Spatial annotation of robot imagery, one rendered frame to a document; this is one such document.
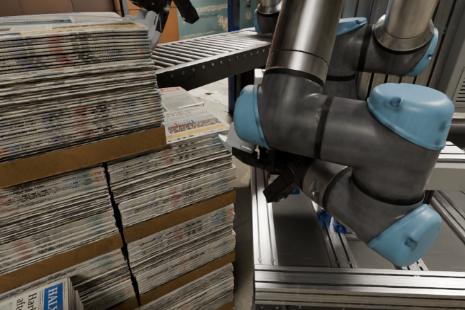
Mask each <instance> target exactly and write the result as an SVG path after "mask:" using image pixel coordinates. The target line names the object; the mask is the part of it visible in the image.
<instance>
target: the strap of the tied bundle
mask: <svg viewBox="0 0 465 310"><path fill-rule="evenodd" d="M68 16H76V17H104V18H113V19H129V18H126V17H110V16H102V15H58V14H54V15H33V16H23V17H10V18H4V19H0V21H5V20H11V19H24V18H34V17H68Z"/></svg>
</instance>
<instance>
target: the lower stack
mask: <svg viewBox="0 0 465 310"><path fill-rule="evenodd" d="M0 310H84V304H82V302H81V301H80V297H79V295H78V290H77V291H75V290H74V287H73V283H72V282H70V278H67V277H66V278H64V279H62V280H58V281H56V282H52V283H50V284H47V285H44V286H41V287H39V288H37V289H33V290H32V291H29V292H26V293H23V294H21V295H18V296H16V297H13V298H10V299H9V300H6V301H3V302H1V303H0Z"/></svg>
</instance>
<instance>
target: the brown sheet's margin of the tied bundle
mask: <svg viewBox="0 0 465 310"><path fill-rule="evenodd" d="M162 126H163V127H160V128H156V129H151V130H148V131H142V132H139V133H136V134H130V135H127V136H121V137H118V138H112V139H109V140H104V141H100V142H97V143H91V144H88V145H83V146H79V147H73V148H70V149H64V150H60V151H57V152H51V153H47V154H42V155H39V156H33V157H29V158H23V159H20V160H16V161H10V162H7V163H2V164H0V189H1V188H6V187H9V186H12V185H17V184H20V183H25V182H28V181H33V180H36V179H41V178H44V177H47V176H52V175H55V174H60V173H63V172H67V171H71V170H76V169H79V168H82V167H86V166H90V165H95V164H98V163H102V162H105V161H110V160H113V159H117V158H121V157H124V156H129V155H132V154H137V153H140V152H145V151H148V150H151V149H156V148H159V147H164V146H167V141H166V134H165V125H164V124H163V123H162Z"/></svg>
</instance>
